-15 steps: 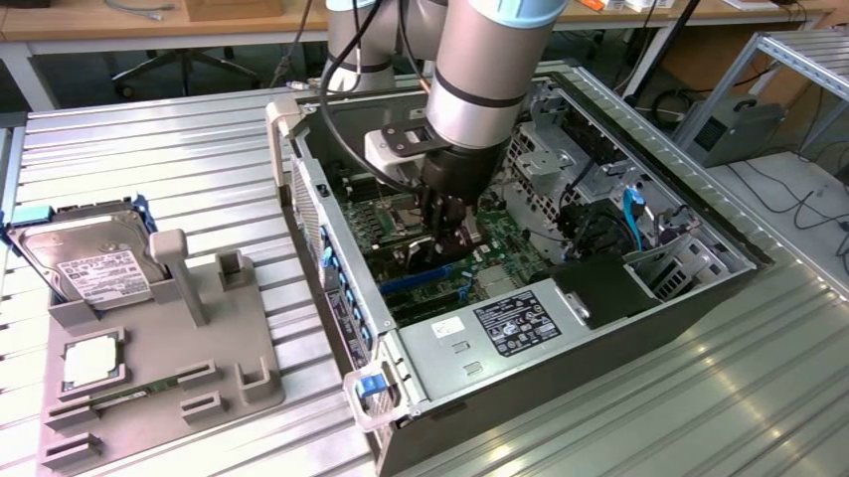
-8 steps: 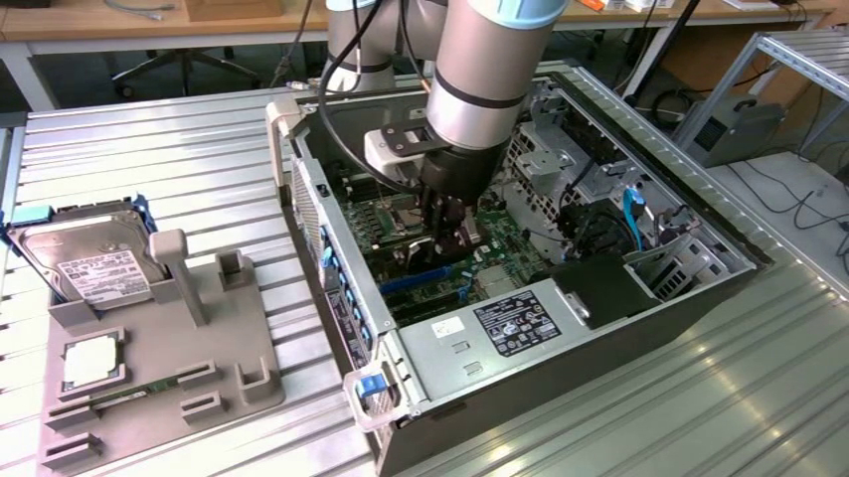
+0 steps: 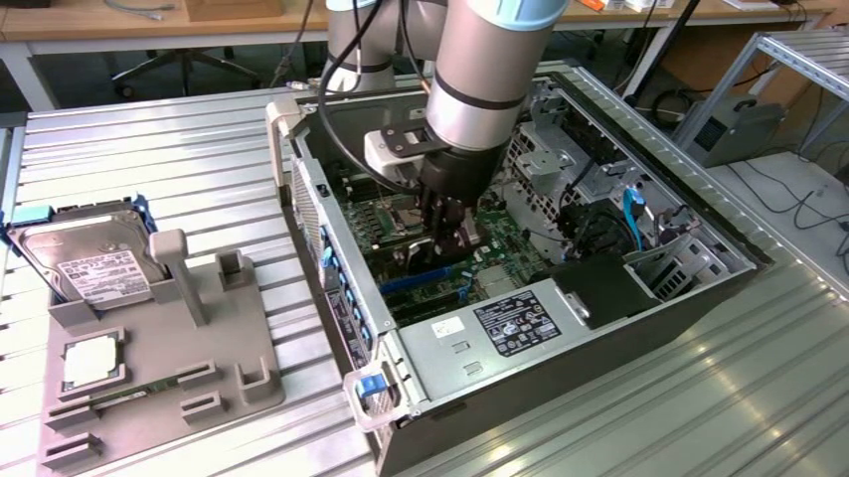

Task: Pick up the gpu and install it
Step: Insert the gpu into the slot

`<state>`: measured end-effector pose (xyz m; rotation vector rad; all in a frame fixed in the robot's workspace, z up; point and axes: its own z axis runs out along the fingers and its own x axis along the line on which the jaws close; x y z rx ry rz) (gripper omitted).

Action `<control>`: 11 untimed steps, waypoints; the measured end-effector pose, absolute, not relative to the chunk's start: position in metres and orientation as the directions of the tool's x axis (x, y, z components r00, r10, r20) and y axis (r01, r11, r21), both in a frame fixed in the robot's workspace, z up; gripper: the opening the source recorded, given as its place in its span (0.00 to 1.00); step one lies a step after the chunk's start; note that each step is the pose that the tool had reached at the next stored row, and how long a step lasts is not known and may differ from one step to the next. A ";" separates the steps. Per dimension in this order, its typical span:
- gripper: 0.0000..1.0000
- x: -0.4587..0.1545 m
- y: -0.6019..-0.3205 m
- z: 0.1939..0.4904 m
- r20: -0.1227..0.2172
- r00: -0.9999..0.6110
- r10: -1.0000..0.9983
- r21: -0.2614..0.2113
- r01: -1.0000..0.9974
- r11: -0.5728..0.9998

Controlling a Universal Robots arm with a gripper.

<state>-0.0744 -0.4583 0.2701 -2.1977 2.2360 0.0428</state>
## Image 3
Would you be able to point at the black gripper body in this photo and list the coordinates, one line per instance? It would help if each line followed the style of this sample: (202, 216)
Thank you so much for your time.
(461, 174)

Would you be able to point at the black graphics card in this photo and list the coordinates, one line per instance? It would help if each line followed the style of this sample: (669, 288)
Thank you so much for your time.
(405, 258)

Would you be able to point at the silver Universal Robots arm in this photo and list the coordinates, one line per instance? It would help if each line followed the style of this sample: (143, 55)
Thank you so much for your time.
(490, 59)

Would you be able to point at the CPU socket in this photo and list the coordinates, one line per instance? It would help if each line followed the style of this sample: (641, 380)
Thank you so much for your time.
(403, 216)

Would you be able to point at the green motherboard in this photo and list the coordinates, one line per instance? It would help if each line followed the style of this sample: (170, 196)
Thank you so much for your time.
(507, 233)

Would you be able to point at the silver disk bay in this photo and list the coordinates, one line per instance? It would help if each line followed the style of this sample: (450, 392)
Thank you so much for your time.
(537, 174)

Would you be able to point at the blue expansion slot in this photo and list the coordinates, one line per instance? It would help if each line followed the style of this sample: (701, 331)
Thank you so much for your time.
(414, 281)

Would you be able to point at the black expansion slot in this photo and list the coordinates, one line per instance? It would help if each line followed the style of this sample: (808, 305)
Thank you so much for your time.
(425, 305)

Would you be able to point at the blue slot retainer strip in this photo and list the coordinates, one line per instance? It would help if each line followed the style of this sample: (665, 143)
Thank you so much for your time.
(345, 293)

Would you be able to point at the black fan shroud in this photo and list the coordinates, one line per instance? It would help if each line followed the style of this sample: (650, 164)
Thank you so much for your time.
(604, 293)

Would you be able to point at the grey power supply unit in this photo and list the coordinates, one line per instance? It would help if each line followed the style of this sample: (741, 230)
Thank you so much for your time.
(451, 358)

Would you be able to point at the blue case latch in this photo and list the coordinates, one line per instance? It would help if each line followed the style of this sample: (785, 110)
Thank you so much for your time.
(370, 386)

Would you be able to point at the orange and white box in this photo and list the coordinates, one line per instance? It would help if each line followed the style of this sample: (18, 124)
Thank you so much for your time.
(597, 5)

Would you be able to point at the black stand pole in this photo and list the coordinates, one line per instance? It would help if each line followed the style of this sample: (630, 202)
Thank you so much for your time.
(664, 47)

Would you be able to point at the open grey PC case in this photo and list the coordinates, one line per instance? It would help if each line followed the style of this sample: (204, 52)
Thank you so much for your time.
(697, 338)

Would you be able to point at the hard disk drive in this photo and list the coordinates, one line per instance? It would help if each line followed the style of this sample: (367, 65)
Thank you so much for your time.
(143, 213)

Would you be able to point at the grey computer tower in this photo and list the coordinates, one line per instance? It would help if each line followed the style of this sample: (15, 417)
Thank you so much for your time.
(742, 129)

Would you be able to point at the black office chair base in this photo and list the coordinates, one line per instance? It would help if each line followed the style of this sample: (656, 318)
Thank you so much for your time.
(186, 64)

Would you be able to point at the brown cardboard box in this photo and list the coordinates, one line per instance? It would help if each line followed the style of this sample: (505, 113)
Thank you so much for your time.
(232, 10)

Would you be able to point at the grey parts rack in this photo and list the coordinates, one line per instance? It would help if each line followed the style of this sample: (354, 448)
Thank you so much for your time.
(159, 367)

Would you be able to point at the silver hard disk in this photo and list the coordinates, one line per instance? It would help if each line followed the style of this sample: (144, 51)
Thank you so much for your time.
(86, 248)

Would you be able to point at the green RAM stick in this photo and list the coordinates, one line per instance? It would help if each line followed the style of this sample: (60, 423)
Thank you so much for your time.
(126, 396)

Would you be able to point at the long wooden desk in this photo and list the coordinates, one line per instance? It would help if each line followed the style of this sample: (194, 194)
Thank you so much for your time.
(132, 27)

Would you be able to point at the silver CPU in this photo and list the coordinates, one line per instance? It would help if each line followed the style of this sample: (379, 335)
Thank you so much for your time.
(92, 360)

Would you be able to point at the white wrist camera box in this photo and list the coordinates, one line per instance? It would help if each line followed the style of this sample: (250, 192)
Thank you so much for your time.
(387, 159)

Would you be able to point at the silver vented bracket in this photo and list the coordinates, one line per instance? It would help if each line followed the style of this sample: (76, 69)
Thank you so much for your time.
(670, 278)

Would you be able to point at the wooden desk with white frame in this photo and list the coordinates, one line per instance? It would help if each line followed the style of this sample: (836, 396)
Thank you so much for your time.
(610, 17)

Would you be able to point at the aluminium frame rack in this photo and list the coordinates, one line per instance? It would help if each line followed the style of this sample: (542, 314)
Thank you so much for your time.
(796, 49)

